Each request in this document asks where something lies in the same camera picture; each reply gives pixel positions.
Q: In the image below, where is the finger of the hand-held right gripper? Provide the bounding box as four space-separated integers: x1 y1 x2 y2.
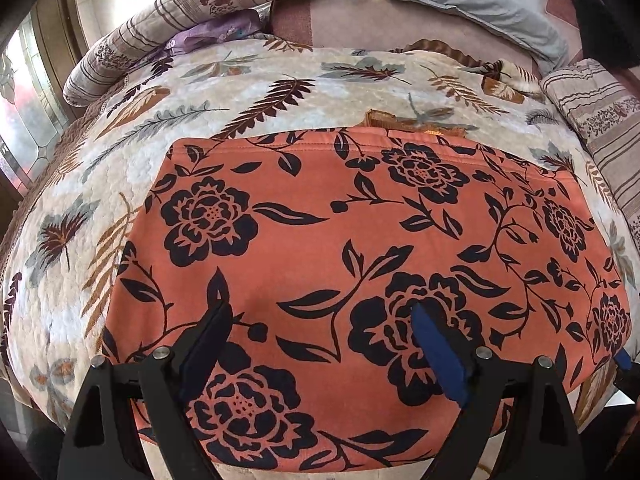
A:
613 348 640 402

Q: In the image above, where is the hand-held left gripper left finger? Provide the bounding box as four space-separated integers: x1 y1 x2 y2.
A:
57 300 232 480

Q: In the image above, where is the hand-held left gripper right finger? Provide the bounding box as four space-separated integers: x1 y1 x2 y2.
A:
411 302 586 480

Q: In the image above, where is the orange floral shirt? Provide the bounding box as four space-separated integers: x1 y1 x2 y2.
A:
100 109 633 476

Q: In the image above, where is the leaf-print quilted blanket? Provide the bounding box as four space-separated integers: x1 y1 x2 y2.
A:
0 35 632 480

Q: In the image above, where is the striped floral pillow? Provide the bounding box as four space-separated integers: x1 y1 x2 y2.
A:
540 57 640 261

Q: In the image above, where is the stained glass window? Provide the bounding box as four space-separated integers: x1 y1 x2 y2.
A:
0 25 71 196

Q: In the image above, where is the purple cloth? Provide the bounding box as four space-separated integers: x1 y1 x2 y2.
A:
165 9 273 53

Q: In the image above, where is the striped rolled quilt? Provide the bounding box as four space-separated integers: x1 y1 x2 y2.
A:
62 0 335 108

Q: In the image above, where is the black garment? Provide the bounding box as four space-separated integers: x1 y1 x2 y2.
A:
542 0 640 68

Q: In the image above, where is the pink bed sheet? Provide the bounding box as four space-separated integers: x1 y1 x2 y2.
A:
270 0 551 56

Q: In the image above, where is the wooden window frame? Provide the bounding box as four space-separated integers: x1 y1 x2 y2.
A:
30 0 86 111

